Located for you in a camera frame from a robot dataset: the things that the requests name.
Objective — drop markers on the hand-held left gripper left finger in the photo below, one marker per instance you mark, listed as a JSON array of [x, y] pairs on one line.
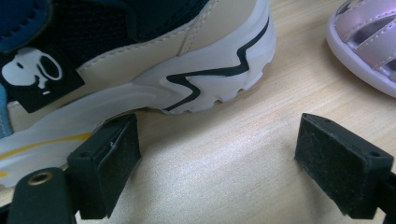
[[106, 168]]

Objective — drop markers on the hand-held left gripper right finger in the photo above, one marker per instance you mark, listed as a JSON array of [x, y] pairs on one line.
[[339, 168]]

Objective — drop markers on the navy and white sneaker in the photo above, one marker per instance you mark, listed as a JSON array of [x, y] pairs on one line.
[[202, 62]]

